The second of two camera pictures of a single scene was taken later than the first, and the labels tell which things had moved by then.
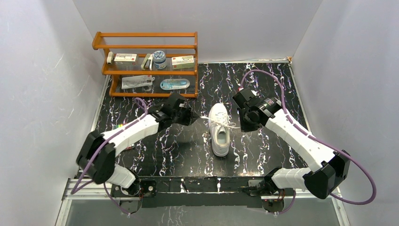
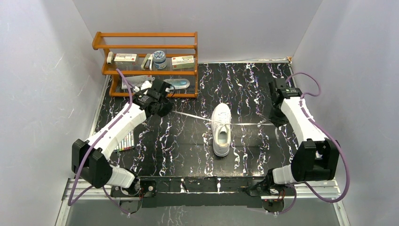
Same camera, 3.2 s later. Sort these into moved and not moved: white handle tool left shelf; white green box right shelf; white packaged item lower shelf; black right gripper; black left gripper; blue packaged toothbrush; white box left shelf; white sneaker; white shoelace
Moved: white shoelace; black left gripper; black right gripper
Not moved: white packaged item lower shelf; white sneaker; white green box right shelf; white box left shelf; blue packaged toothbrush; white handle tool left shelf
